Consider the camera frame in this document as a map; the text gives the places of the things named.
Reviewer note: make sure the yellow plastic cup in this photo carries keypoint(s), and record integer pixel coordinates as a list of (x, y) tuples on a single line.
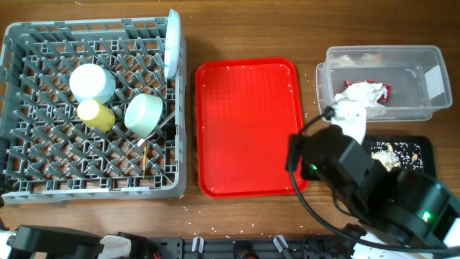
[(94, 114)]

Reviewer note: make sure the wooden chopstick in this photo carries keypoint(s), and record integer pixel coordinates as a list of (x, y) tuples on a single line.
[(144, 160)]

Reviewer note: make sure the large light blue plate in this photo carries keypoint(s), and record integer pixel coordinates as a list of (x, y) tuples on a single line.
[(172, 44)]

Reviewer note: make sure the grey dishwasher rack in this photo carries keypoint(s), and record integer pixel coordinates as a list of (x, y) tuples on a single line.
[(48, 154)]

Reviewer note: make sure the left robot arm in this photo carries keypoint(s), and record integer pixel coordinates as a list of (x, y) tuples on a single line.
[(29, 241)]

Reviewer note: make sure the light blue small bowl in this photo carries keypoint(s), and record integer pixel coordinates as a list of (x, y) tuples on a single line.
[(91, 81)]

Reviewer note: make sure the black plastic tray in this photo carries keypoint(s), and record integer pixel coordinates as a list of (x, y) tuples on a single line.
[(429, 167)]

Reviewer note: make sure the white napkin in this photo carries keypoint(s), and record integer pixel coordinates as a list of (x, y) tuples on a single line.
[(340, 97)]

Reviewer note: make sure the clear plastic bin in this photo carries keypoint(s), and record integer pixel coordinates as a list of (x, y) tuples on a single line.
[(417, 75)]

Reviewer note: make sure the food scraps and rice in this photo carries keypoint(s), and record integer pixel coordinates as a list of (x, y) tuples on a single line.
[(397, 155)]

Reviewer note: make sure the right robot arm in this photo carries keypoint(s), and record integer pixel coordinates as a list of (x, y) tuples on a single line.
[(411, 209)]

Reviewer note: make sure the red snack wrapper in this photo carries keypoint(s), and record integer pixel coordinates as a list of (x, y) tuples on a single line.
[(367, 91)]

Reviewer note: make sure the white plastic fork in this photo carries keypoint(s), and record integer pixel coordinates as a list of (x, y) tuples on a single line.
[(157, 130)]

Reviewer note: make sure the red plastic tray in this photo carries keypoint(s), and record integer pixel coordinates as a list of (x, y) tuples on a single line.
[(245, 112)]

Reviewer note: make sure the green bowl with food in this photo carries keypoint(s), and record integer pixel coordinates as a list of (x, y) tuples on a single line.
[(143, 113)]

